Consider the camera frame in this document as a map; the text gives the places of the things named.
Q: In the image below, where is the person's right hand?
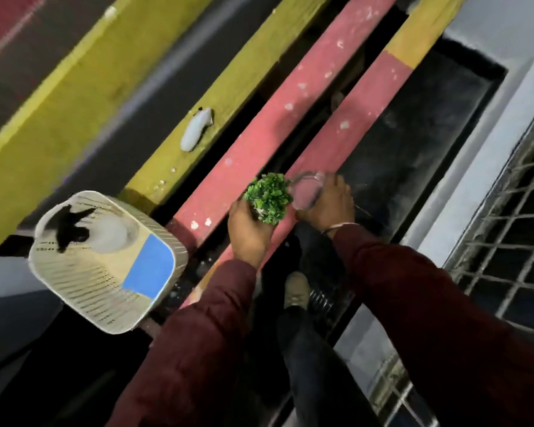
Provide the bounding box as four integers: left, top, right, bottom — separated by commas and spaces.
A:
295, 172, 356, 235

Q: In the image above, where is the small green artificial plant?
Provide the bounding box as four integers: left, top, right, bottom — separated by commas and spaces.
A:
244, 172, 294, 226

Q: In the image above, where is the blue flat sheet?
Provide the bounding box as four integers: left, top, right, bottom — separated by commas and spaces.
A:
122, 235, 175, 301

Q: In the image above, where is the white slatted plastic basket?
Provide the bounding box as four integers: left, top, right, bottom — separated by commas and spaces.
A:
28, 190, 189, 335

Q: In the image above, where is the thin wrist bracelet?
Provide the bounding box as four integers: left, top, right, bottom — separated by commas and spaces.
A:
322, 222, 360, 236

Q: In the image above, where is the wide yellow wooden beam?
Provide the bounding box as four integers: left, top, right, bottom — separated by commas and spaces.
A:
0, 0, 216, 263

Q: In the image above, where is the clear glass cup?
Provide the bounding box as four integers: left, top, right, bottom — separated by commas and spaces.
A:
289, 171, 326, 211

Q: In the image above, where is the black object in basket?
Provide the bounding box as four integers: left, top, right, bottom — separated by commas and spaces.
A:
53, 203, 97, 254

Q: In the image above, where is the person's leg in dark trousers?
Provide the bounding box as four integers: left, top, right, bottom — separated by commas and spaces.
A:
275, 305, 381, 427

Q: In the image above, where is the person's left forearm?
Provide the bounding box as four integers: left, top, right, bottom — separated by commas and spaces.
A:
106, 259, 259, 427

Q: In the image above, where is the person's left hand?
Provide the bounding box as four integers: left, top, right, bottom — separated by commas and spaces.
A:
227, 197, 279, 269

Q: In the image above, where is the person's right forearm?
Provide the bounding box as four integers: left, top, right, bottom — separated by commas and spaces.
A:
331, 224, 534, 427

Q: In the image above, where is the narrow yellow wooden beam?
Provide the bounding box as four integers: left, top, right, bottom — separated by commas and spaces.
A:
119, 0, 335, 215

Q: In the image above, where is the white oblong plastic object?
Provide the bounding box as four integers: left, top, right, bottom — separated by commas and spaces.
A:
179, 106, 214, 153

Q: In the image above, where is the white round object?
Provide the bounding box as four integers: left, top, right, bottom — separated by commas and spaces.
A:
88, 212, 139, 255

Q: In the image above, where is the red and yellow wooden beam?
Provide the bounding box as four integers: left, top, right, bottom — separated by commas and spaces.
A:
179, 0, 472, 309

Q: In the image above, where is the metal window grille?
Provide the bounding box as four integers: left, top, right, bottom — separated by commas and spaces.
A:
444, 113, 534, 354

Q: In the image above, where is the person's beige shoe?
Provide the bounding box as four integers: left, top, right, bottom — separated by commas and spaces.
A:
284, 271, 312, 310

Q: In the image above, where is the black stone slab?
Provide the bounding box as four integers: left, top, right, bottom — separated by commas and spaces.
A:
338, 37, 509, 244

